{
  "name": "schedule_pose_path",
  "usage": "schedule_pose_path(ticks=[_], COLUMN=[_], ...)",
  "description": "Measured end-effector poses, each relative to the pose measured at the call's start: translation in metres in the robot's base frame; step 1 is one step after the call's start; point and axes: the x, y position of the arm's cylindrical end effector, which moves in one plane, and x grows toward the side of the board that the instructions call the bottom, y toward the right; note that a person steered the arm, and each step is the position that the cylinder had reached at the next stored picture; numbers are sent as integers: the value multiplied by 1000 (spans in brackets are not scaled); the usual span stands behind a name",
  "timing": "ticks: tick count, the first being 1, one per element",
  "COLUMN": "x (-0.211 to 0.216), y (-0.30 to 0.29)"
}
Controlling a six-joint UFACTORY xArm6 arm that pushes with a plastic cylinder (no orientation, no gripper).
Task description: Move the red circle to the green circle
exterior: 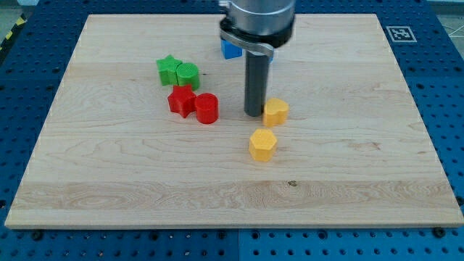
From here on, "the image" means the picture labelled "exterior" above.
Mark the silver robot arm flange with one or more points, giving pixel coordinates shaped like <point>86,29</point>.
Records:
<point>258,26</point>

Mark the red circle block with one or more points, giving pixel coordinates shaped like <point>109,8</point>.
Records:
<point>206,106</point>

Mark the green circle block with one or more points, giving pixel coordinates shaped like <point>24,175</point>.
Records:
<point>188,73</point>

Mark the yellow hexagon block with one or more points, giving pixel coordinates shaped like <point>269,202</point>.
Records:
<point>262,145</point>

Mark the yellow heart block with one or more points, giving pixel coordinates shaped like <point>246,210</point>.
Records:
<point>275,112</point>

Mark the red star block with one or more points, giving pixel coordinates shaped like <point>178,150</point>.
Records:
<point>182,100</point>

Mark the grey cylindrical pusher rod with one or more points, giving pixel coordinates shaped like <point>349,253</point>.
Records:
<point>256,79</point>

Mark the blue block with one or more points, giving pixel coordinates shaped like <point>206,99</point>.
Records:
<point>229,50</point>

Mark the wooden board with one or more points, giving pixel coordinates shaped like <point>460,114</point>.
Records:
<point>353,153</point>

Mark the green star block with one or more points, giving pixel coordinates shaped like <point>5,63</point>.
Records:
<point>167,70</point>

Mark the white fiducial marker tag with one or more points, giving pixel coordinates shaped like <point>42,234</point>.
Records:
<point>401,34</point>

